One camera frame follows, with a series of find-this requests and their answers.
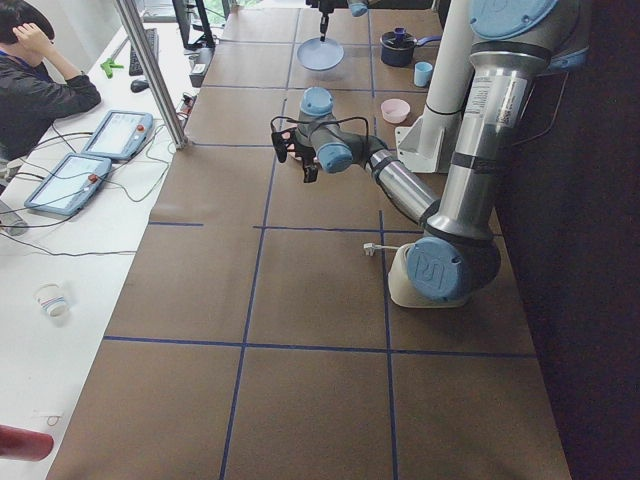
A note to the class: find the teach pendant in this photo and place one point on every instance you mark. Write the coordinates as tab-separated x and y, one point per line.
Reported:
70	185
120	135

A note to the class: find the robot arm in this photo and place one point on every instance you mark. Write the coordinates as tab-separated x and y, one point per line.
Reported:
356	7
515	42

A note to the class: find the far teach pendant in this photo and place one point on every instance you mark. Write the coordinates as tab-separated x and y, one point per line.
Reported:
120	135

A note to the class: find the green clamp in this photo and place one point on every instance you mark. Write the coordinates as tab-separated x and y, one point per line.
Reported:
109	66

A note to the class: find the pink bowl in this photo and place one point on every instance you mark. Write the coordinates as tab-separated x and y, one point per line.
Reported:
394	110

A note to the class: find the red cylinder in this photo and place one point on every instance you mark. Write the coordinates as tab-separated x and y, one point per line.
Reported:
24	445

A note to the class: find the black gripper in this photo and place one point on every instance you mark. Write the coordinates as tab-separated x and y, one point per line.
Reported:
303	153
325	8

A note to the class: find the dark blue saucepan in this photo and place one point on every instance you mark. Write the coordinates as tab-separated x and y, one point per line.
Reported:
398	46

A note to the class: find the aluminium frame post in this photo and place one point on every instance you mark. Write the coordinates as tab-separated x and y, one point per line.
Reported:
134	28

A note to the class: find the light blue cup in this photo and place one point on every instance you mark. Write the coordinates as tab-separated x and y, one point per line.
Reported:
422	73

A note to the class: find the orange black electronics board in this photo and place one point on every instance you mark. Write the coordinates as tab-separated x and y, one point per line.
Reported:
186	104

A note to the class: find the light blue plate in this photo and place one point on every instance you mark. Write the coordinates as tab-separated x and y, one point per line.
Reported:
320	55

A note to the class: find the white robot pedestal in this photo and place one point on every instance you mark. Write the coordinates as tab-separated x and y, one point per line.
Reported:
427	145

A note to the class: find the person in black jacket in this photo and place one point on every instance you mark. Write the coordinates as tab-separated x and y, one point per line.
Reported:
38	84

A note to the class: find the black computer mouse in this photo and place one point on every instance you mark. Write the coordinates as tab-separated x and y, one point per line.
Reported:
139	85

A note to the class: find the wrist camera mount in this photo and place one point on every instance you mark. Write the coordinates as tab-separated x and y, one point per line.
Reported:
283	143

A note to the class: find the near teach pendant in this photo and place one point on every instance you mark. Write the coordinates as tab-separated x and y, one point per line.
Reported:
70	185

